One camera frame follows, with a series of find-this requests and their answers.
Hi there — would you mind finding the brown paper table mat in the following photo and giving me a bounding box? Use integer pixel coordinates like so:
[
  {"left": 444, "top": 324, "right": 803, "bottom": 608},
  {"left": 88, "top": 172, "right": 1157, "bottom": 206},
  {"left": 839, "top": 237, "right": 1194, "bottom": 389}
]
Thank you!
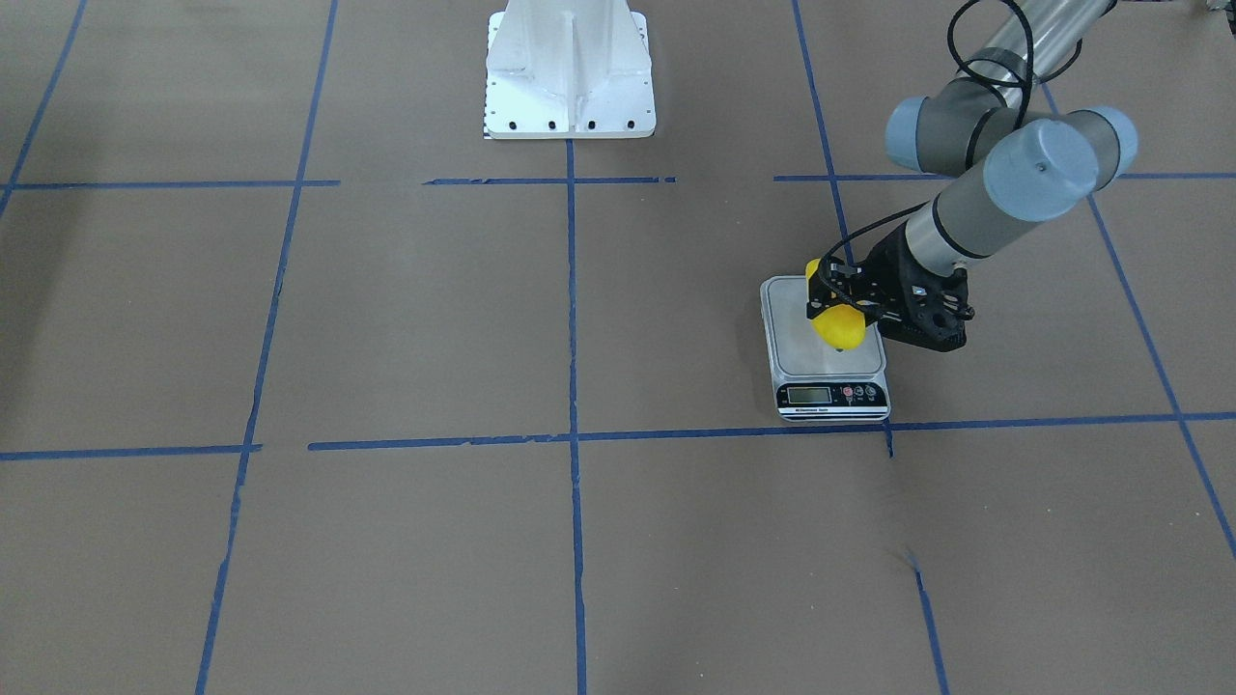
[{"left": 2, "top": 1, "right": 1234, "bottom": 694}]

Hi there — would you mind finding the grey digital kitchen scale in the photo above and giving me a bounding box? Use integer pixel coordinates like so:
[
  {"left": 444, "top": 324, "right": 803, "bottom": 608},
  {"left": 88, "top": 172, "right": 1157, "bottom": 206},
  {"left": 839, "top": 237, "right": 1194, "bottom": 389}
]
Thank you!
[{"left": 760, "top": 275, "right": 891, "bottom": 423}]

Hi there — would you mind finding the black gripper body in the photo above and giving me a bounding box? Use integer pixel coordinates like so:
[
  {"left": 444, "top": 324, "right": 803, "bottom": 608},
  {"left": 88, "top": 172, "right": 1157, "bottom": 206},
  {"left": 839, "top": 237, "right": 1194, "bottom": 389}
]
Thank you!
[{"left": 857, "top": 223, "right": 974, "bottom": 352}]

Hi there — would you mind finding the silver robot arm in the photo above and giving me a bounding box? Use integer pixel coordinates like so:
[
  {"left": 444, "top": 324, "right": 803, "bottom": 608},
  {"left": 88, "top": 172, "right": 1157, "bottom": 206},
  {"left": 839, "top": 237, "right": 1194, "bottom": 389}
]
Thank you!
[{"left": 803, "top": 1, "right": 1140, "bottom": 352}]

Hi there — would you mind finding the yellow mango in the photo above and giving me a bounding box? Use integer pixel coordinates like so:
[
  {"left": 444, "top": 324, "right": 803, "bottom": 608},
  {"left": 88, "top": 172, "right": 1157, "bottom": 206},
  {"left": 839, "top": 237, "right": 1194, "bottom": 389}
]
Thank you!
[{"left": 806, "top": 260, "right": 868, "bottom": 351}]

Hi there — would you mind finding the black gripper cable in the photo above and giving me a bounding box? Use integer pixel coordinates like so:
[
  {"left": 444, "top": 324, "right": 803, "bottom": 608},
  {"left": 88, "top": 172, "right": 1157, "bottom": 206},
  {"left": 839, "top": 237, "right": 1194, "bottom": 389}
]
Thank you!
[{"left": 836, "top": 0, "right": 1091, "bottom": 271}]

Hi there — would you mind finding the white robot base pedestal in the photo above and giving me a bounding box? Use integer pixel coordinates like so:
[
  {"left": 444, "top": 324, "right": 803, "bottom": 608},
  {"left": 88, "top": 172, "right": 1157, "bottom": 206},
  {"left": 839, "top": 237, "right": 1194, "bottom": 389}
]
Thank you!
[{"left": 483, "top": 1, "right": 658, "bottom": 140}]

